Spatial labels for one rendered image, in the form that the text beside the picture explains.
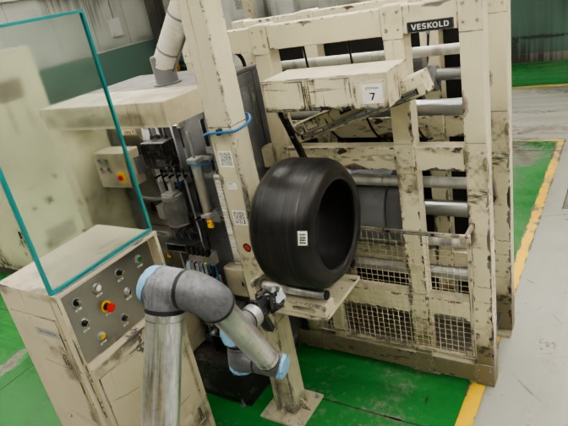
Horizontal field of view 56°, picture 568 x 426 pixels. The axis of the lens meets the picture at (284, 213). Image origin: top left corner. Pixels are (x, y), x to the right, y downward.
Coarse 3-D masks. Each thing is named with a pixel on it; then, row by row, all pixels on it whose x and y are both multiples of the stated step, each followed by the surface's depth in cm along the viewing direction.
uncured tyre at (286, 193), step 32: (288, 160) 233; (320, 160) 227; (256, 192) 225; (288, 192) 215; (320, 192) 217; (352, 192) 243; (256, 224) 220; (288, 224) 212; (320, 224) 267; (352, 224) 250; (256, 256) 226; (288, 256) 215; (320, 256) 260; (352, 256) 248; (320, 288) 232
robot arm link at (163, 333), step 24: (144, 288) 151; (168, 288) 148; (168, 312) 150; (168, 336) 151; (144, 360) 154; (168, 360) 152; (144, 384) 154; (168, 384) 153; (144, 408) 154; (168, 408) 153
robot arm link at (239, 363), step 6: (228, 348) 194; (234, 348) 193; (228, 354) 196; (234, 354) 194; (240, 354) 193; (228, 360) 197; (234, 360) 194; (240, 360) 194; (246, 360) 193; (234, 366) 195; (240, 366) 194; (246, 366) 193; (234, 372) 196; (240, 372) 196; (246, 372) 196; (252, 372) 194
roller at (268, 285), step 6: (264, 282) 250; (270, 282) 249; (276, 282) 248; (264, 288) 250; (270, 288) 248; (276, 288) 246; (282, 288) 244; (288, 288) 242; (294, 288) 241; (300, 288) 240; (306, 288) 238; (294, 294) 242; (300, 294) 239; (306, 294) 238; (312, 294) 236; (318, 294) 234; (324, 294) 233
